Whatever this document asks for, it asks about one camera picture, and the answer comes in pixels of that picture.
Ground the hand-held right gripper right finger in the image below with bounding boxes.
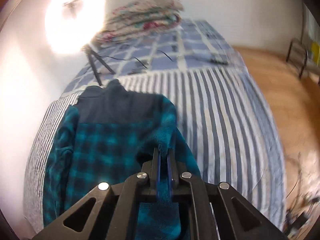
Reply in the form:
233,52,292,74
166,149,288,240

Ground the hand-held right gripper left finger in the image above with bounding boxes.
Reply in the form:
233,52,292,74
31,148,163,240

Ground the teal plaid fleece jacket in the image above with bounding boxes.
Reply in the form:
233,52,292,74
42,79,202,240

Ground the black clothes rack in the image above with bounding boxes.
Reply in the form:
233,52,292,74
286,5,320,80

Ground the bed with striped cover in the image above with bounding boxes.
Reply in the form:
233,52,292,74
24,66,287,233

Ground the black tripod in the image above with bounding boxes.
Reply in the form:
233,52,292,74
81,44,116,86

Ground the blue checked bedsheet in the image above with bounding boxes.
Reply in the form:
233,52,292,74
61,19,247,98

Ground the yellow box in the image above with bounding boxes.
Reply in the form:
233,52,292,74
309,42,320,67

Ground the black ring light cable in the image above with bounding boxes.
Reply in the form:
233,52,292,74
97,50,229,69

